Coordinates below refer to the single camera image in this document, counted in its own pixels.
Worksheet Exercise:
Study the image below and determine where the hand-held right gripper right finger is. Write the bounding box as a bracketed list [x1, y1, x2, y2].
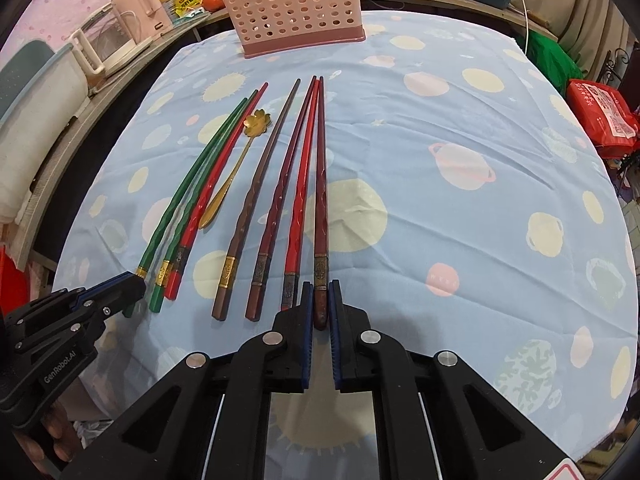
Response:
[328, 281, 573, 480]

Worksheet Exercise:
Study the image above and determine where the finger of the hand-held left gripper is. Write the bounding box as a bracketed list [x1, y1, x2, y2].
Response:
[27, 270, 140, 312]
[4, 275, 147, 357]

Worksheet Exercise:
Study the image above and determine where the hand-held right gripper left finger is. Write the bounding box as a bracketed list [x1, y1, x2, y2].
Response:
[60, 281, 315, 480]

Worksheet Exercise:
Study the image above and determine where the green chopstick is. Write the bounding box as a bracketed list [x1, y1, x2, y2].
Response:
[149, 90, 260, 315]
[122, 97, 250, 318]

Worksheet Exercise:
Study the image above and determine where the red chopstick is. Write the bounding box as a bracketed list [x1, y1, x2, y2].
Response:
[281, 89, 320, 311]
[164, 83, 268, 302]

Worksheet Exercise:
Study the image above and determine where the maroon chopstick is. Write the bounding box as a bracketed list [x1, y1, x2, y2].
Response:
[245, 75, 318, 322]

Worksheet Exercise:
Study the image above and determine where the dark brown chopstick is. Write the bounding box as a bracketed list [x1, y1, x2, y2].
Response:
[312, 76, 328, 331]

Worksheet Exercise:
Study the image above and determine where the gold flower spoon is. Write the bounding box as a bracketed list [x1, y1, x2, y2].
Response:
[198, 108, 271, 231]

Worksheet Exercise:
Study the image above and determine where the pink perforated utensil basket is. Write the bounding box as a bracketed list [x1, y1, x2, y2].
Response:
[215, 0, 368, 58]

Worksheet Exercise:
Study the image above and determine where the person's left hand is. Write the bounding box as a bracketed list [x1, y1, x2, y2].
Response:
[22, 402, 77, 462]

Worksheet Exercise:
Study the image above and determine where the white plastic storage bin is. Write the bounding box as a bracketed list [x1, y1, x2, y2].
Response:
[0, 40, 92, 223]

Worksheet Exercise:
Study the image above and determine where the blue planet print tablecloth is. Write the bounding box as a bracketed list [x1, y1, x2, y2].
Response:
[75, 7, 638, 463]

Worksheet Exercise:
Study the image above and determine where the glass kettle white base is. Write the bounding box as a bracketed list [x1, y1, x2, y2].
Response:
[67, 2, 151, 78]

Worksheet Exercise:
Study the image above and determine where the pink electric kettle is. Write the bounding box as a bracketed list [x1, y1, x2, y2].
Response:
[112, 0, 173, 36]

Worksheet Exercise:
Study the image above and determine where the red shopping bag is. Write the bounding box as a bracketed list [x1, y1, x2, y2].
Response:
[565, 79, 640, 159]

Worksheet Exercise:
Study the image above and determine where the green plastic bag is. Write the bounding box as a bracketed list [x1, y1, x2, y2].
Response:
[525, 30, 583, 81]

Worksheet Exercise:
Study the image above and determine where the black ornate metal chair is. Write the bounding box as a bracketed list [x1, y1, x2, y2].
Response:
[602, 47, 632, 92]

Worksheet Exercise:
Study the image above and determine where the beige curtain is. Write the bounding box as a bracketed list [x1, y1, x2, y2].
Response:
[557, 0, 640, 63]

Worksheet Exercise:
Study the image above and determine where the white cable with switch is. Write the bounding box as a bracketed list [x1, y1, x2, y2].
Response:
[514, 0, 532, 57]

